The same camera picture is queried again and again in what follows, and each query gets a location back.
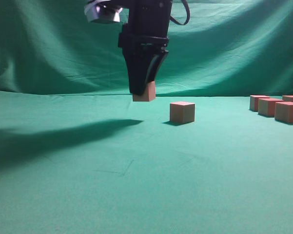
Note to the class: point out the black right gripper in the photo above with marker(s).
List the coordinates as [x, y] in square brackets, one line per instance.
[144, 39]

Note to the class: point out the pink wooden cube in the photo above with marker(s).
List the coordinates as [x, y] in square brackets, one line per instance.
[266, 106]
[254, 99]
[284, 112]
[182, 112]
[287, 98]
[148, 95]

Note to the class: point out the green cloth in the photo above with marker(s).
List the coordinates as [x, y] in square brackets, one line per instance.
[79, 156]

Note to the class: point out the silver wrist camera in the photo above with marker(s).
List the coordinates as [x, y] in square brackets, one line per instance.
[102, 11]

